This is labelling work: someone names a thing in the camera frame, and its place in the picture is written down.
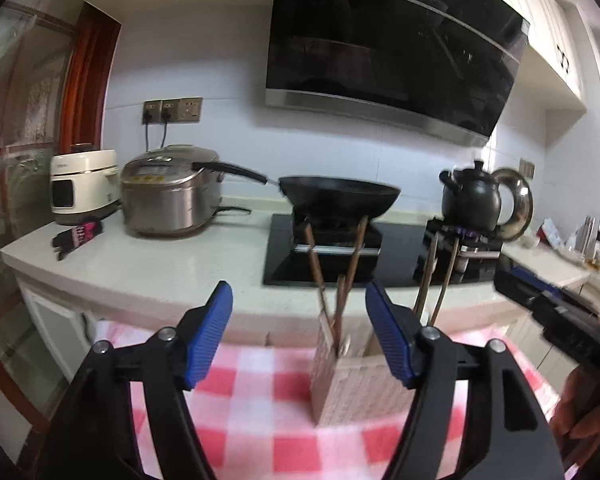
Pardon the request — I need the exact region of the silver rice cooker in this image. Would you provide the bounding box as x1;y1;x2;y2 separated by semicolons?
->
120;145;225;239

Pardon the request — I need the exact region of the black wok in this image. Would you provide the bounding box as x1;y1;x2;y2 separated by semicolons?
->
192;160;402;221

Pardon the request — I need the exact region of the brown wooden chopstick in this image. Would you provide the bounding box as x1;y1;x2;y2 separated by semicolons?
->
430;241;462;327
302;223;340;352
336;217;370;343
413;232;439;317

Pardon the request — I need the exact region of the gold wall socket strip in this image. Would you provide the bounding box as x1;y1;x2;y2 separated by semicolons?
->
141;97;204;125

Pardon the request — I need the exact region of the steel bottle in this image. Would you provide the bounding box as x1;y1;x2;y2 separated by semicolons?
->
577;216;599;257

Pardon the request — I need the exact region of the white wall cabinet with handles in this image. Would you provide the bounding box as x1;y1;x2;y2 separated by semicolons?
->
480;0;589;112

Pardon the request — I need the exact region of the person's right hand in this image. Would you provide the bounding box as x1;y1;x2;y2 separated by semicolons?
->
550;360;600;463

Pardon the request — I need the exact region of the white kitchen appliance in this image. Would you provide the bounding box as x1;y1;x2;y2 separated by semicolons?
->
49;149;121;226

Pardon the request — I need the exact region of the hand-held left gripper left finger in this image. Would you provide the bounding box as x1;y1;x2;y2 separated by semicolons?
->
35;280;235;480

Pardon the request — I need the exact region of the pink checkered tablecloth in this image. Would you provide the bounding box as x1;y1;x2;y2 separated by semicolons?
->
92;320;567;480

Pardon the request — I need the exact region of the steel pot lid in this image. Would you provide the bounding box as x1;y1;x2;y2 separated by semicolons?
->
490;167;535;244

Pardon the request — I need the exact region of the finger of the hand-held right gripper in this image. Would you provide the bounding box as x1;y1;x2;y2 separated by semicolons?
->
494;265;597;322

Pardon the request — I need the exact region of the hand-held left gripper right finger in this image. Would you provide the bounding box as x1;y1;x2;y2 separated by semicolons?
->
365;279;566;480

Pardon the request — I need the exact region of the white perforated utensil holder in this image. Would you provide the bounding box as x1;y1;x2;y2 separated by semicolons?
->
310;317;422;426

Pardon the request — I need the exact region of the red wooden door frame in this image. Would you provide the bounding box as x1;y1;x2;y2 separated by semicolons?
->
60;2;124;157

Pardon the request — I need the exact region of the black clay kettle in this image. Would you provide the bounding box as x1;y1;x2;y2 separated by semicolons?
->
439;160;504;234

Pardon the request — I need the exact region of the black range hood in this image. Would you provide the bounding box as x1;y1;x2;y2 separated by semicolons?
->
265;0;531;147

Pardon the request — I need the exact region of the black burner pan support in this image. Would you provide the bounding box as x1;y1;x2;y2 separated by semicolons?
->
292;212;384;257
425;217;504;262

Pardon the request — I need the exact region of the black glass gas hob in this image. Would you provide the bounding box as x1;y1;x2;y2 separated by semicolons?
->
262;212;512;289

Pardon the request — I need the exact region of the white snack package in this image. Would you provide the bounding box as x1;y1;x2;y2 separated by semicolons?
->
540;219;564;249

